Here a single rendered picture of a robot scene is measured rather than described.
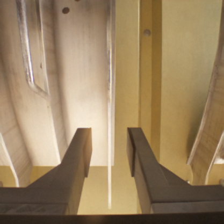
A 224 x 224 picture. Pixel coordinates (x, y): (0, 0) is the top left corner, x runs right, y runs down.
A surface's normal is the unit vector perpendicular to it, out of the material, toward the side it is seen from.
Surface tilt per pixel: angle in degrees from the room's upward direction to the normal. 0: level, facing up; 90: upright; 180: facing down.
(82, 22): 79
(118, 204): 90
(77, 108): 69
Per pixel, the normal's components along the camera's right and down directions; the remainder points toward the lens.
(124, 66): 0.02, 0.07
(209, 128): -1.00, 0.00
